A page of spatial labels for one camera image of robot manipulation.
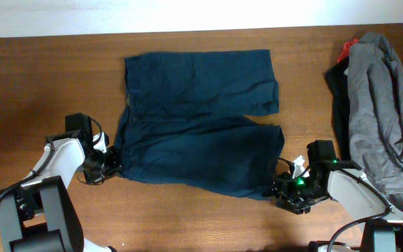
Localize grey garment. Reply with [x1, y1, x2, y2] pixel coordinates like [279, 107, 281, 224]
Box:
[347, 33, 403, 211]

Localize red garment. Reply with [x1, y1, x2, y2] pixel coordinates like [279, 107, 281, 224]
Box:
[337, 38, 359, 63]

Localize navy blue shorts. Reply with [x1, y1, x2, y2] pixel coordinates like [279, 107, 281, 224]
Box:
[115, 49, 285, 200]

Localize right camera cable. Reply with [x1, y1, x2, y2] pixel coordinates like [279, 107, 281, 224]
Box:
[271, 157, 393, 252]

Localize black garment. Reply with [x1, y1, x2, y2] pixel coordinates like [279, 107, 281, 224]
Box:
[324, 57, 351, 160]

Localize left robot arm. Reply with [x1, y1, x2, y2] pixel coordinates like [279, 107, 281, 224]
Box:
[0, 113, 121, 252]

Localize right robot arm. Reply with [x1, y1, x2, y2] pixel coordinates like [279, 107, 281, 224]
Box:
[265, 140, 403, 252]

